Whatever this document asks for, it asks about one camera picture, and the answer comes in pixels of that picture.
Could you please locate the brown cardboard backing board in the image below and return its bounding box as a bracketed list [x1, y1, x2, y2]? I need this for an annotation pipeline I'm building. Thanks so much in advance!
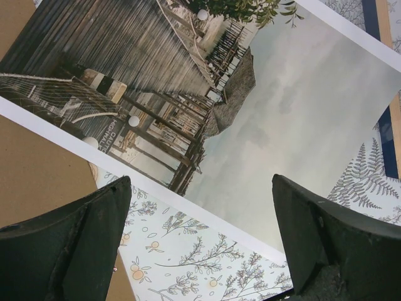
[1, 1, 135, 300]

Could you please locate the printed pier photo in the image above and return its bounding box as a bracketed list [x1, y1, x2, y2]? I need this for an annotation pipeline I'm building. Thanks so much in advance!
[0, 0, 401, 262]

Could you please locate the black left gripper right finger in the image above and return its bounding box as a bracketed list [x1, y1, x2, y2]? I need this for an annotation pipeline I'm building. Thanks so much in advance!
[272, 174, 400, 300]

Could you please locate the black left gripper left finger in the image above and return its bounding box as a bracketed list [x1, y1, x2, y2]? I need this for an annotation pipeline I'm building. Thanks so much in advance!
[1, 176, 132, 300]

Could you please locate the wooden picture frame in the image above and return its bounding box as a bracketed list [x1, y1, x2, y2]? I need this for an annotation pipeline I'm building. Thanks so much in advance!
[362, 1, 400, 180]

